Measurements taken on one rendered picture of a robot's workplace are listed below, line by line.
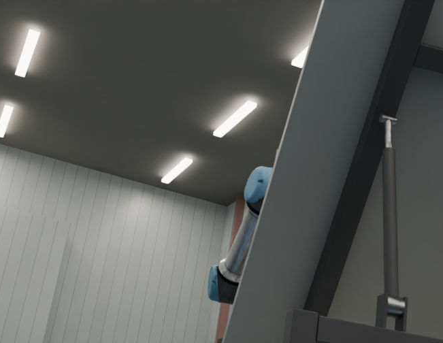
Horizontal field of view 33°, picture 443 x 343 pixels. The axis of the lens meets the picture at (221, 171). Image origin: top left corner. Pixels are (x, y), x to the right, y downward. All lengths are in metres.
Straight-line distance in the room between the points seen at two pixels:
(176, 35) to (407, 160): 7.16
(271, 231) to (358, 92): 0.32
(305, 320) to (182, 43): 7.66
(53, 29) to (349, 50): 7.78
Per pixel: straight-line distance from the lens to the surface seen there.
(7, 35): 9.47
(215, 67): 9.03
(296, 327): 1.11
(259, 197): 2.22
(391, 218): 1.25
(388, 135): 1.35
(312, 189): 1.45
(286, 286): 1.53
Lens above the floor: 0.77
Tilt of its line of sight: 21 degrees up
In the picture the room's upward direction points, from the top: 9 degrees clockwise
